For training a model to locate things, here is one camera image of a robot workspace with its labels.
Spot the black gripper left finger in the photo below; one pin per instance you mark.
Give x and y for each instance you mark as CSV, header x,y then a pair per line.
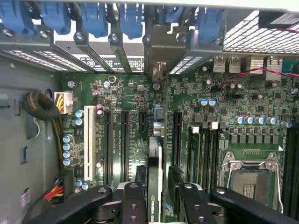
x,y
77,205

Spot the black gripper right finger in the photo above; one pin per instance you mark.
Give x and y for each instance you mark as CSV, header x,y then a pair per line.
x,y
245,205

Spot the silver CPU socket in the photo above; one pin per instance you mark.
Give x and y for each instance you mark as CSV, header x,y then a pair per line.
x,y
252,184

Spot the metal socket locking lever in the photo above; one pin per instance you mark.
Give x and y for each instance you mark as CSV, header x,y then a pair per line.
x,y
279,186

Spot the black RAM slot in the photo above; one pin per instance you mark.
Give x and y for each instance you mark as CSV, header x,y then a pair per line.
x,y
206,156
292,168
215,156

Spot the white PCI expansion slot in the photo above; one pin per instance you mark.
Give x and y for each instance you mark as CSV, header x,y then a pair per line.
x,y
90,142

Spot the long black expansion slot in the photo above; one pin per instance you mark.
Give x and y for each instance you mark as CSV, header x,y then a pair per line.
x,y
125,144
108,144
177,137

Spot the green RAM stick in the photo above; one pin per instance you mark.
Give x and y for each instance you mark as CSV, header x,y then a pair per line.
x,y
195,156

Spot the grey metal PC case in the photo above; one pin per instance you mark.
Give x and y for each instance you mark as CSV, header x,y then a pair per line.
x,y
14,151

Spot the white power connector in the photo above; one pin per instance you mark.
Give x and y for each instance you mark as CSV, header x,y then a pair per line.
x,y
66,102

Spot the short black expansion slot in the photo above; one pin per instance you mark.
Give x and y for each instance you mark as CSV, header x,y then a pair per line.
x,y
143,121

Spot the green motherboard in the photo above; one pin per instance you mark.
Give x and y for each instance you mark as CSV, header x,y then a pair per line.
x,y
130,98

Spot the silver USB port block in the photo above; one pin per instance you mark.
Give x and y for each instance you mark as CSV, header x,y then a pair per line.
x,y
226,65

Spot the silver ethernet port block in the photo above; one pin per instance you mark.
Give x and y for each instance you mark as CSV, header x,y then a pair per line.
x,y
259,64

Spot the vented metal slot cover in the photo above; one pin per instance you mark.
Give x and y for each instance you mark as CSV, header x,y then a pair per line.
x,y
63,61
189,64
35,59

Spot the blue slot retention clip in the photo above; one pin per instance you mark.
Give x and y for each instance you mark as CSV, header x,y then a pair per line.
x,y
131,19
57,16
95,19
14,16
209,23
174,14

